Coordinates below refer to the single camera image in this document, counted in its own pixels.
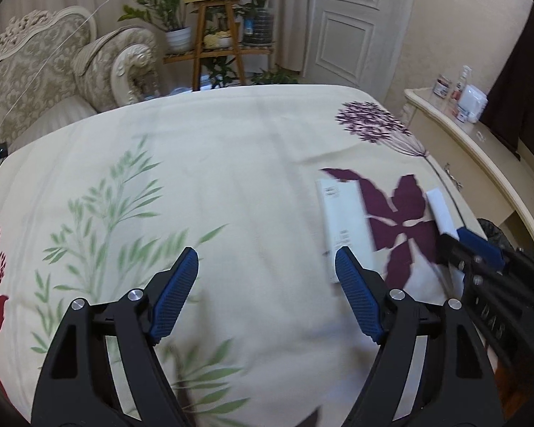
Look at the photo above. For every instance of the dark curtain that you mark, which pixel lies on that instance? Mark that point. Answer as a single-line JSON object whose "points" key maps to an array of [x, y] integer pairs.
{"points": [[523, 89]]}

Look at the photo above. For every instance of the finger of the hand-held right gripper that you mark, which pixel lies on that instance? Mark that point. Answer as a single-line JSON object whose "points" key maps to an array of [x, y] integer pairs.
{"points": [[454, 249], [480, 247]]}

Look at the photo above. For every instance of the white panelled door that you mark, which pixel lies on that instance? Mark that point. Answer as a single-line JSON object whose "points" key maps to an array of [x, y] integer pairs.
{"points": [[360, 22]]}

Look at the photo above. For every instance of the clear spray bottle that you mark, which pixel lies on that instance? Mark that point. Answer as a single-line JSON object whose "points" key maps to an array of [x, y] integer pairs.
{"points": [[460, 84]]}

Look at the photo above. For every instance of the ornate cream sofa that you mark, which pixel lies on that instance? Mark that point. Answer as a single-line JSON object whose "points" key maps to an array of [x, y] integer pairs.
{"points": [[49, 75]]}

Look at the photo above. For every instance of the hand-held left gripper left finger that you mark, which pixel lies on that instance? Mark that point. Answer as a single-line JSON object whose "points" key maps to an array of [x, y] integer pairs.
{"points": [[173, 298]]}

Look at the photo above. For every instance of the wooden plant stand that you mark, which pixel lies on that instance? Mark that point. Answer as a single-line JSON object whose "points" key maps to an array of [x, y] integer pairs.
{"points": [[213, 31]]}

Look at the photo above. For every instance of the long white and teal box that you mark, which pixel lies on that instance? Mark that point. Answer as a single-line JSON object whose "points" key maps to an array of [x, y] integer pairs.
{"points": [[443, 211]]}

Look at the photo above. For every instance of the white tissue container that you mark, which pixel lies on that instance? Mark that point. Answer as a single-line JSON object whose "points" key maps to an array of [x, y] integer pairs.
{"points": [[472, 103]]}

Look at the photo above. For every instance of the small bowl with yellow plant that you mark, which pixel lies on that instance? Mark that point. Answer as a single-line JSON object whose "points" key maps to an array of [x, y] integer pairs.
{"points": [[218, 41]]}

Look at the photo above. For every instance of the green plant in white pot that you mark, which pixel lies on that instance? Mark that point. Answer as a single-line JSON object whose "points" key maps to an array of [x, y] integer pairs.
{"points": [[169, 4]]}

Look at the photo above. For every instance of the floral printed tablecloth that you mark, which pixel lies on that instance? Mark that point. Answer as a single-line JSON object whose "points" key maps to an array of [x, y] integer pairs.
{"points": [[231, 164]]}

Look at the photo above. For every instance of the black lined trash bin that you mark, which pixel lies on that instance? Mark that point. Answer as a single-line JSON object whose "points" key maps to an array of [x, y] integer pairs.
{"points": [[494, 231]]}

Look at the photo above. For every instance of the cream side cabinet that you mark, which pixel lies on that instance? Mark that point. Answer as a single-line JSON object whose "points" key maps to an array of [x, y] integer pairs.
{"points": [[471, 151]]}

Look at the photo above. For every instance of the green plant in dark pot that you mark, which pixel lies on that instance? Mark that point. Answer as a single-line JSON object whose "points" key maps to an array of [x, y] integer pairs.
{"points": [[262, 22]]}

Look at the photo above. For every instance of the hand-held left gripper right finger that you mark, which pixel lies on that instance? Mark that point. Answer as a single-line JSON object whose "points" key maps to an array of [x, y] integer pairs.
{"points": [[358, 296]]}

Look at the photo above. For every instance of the small labelled jar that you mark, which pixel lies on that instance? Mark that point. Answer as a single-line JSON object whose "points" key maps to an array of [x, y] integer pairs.
{"points": [[441, 86]]}

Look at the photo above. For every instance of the low green floor plant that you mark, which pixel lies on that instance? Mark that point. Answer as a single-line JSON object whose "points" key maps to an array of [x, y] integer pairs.
{"points": [[267, 75]]}

